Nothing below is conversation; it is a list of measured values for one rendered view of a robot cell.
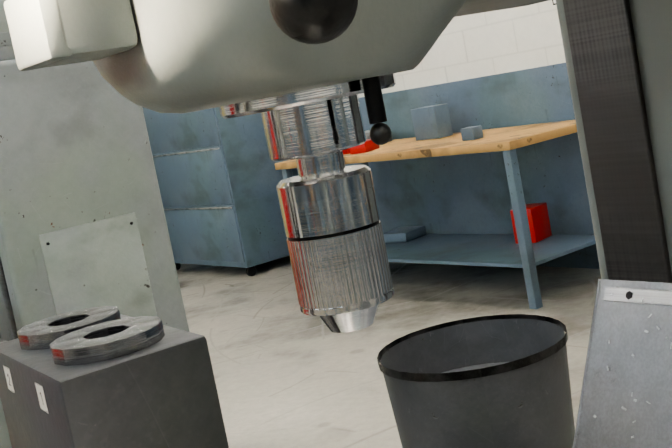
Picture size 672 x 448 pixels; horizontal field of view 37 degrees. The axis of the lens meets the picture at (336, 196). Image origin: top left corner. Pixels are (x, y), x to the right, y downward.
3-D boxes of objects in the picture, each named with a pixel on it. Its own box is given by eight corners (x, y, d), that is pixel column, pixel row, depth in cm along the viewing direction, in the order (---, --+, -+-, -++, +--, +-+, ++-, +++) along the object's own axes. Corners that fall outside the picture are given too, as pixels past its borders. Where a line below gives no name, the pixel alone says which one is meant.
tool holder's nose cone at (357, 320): (329, 321, 52) (325, 297, 52) (392, 313, 51) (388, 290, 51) (309, 340, 49) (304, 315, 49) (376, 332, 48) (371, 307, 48)
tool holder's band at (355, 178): (296, 193, 52) (293, 174, 52) (384, 179, 51) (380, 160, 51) (265, 208, 48) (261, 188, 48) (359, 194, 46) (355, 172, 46)
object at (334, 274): (317, 296, 53) (296, 193, 52) (403, 285, 51) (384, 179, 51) (287, 321, 48) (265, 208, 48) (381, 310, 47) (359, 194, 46)
